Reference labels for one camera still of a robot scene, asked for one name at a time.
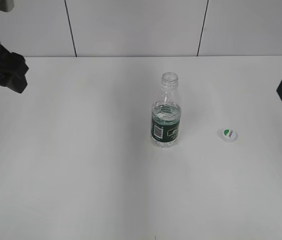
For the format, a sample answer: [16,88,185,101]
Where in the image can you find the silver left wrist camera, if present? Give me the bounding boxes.
[0,0,15,13]

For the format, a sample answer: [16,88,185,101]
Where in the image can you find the white green bottle cap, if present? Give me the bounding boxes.
[217,128,238,143]

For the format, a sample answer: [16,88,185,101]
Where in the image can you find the clear green-label water bottle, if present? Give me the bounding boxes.
[150,72,182,148]

